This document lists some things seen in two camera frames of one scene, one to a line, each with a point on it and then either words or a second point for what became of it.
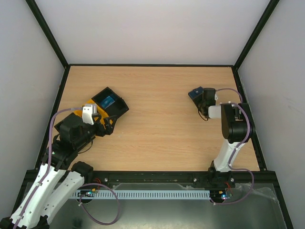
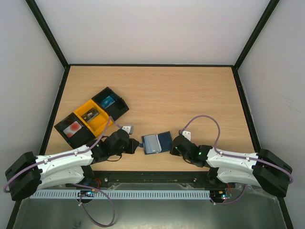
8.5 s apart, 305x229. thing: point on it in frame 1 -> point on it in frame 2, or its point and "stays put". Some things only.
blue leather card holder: x=195 y=93 -> x=156 y=143
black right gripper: x=203 y=101 -> x=175 y=146
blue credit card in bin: x=107 y=101 stays put
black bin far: x=113 y=104 stays put
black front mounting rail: x=106 y=177 stays put
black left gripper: x=108 y=129 -> x=131 y=149
